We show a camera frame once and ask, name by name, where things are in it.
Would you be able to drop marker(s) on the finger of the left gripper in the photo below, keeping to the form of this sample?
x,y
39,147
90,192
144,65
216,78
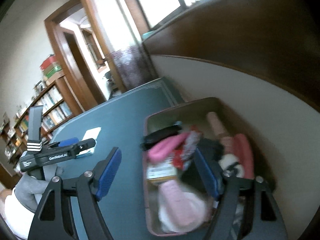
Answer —
x,y
64,143
67,152

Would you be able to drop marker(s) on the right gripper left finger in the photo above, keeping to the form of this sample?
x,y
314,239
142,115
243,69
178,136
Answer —
x,y
54,218

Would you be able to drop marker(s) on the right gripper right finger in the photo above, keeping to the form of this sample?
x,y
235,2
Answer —
x,y
262,218

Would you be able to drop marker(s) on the panda figurine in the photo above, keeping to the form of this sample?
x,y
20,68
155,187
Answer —
x,y
231,162

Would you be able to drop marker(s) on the red snack wrapper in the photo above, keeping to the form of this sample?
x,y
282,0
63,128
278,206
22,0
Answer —
x,y
183,154

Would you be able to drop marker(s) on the blue white medicine box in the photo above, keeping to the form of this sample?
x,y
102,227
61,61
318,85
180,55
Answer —
x,y
86,153

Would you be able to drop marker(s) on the white notepad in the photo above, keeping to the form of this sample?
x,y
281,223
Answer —
x,y
92,133

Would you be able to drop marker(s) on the wooden bookshelf with books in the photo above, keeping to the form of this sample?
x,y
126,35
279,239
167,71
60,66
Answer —
x,y
59,104

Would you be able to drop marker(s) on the stacked boxes atop bookshelf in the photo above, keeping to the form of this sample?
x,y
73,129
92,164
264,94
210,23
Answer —
x,y
51,69

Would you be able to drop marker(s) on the pink pouch in box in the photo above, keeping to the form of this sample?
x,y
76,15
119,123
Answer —
x,y
182,209

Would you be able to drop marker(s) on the patterned curtain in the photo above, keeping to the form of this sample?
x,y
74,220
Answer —
x,y
134,66

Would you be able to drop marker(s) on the red storage box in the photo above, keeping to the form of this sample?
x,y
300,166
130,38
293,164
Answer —
x,y
195,112

